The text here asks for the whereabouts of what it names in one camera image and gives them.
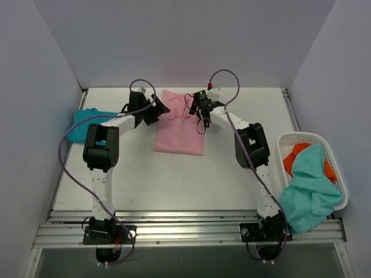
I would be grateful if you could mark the pink t shirt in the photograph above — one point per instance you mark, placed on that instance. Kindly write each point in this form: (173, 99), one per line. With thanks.
(177, 130)

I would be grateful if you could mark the aluminium mounting rail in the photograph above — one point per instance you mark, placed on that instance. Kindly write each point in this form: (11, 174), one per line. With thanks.
(154, 228)

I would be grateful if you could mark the white plastic laundry basket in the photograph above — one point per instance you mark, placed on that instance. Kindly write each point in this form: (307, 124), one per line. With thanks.
(287, 141)

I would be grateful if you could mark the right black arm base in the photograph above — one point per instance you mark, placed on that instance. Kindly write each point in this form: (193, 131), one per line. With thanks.
(266, 238)

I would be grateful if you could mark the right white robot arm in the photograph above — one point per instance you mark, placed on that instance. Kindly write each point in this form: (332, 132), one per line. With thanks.
(251, 146)

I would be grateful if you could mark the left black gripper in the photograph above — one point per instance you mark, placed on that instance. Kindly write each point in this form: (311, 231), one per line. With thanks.
(155, 107)

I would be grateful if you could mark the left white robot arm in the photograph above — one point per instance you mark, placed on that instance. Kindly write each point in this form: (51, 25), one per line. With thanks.
(101, 149)

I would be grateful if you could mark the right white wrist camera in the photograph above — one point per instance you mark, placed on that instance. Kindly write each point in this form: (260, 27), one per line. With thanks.
(213, 92)

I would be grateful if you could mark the folded teal t shirt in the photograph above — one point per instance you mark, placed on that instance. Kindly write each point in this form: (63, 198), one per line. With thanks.
(78, 134)

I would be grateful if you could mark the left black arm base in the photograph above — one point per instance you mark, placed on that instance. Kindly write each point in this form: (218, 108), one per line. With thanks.
(107, 232)

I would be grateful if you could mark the light turquoise t shirt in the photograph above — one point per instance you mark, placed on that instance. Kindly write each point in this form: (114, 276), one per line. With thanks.
(310, 196)

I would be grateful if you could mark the orange t shirt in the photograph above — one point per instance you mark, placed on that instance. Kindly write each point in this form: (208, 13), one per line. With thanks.
(288, 162)

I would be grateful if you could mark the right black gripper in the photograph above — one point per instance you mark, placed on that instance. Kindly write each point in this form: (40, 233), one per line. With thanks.
(204, 109)

